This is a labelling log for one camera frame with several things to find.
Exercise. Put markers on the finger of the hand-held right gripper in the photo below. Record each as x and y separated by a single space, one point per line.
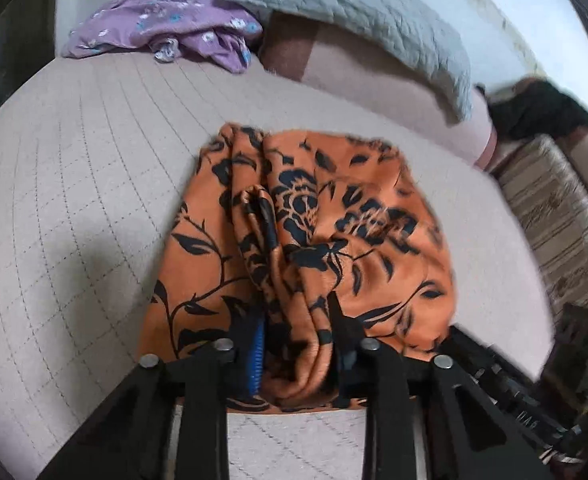
494 375

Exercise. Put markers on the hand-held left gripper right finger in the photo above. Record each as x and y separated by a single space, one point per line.
346 342

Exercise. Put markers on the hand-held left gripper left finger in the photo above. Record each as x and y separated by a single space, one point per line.
255 357

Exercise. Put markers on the orange black floral garment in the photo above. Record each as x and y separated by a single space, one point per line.
324 220

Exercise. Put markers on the striped beige cushion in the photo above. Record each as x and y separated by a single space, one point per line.
564 230

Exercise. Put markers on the pink bolster cushion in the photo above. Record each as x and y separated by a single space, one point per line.
374 90

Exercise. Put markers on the dark cloth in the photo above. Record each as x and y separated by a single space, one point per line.
539 110

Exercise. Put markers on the grey quilted pillow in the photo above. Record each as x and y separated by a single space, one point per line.
374 15

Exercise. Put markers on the purple floral garment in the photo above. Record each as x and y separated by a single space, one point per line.
174 25

